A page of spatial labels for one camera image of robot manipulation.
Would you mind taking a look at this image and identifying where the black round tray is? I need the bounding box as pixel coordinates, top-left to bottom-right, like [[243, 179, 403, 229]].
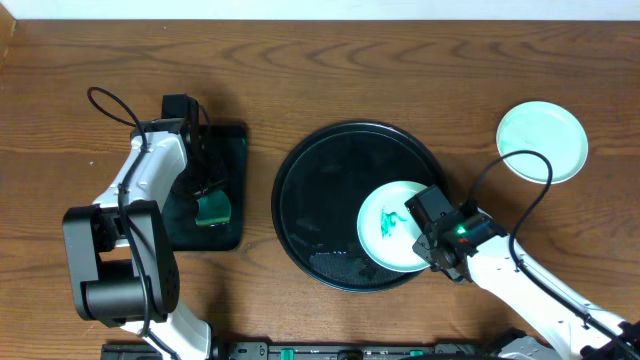
[[271, 120, 448, 293]]

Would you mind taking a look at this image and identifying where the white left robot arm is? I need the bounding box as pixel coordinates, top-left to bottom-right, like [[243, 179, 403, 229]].
[[62, 126, 225, 359]]

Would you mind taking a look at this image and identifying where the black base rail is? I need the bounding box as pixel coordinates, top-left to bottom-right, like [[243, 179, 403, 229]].
[[99, 342, 497, 360]]

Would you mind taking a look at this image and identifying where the yellow green-stained sponge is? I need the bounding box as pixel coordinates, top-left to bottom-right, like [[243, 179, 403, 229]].
[[195, 190, 232, 227]]

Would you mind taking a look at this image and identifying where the mint plate with green stain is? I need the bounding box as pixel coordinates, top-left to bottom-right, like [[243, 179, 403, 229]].
[[356, 181, 429, 273]]

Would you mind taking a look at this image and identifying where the black rectangular tray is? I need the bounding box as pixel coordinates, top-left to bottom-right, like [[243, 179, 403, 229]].
[[162, 122, 248, 251]]

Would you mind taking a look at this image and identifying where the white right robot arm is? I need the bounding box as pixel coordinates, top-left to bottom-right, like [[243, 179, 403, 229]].
[[410, 209, 639, 359]]

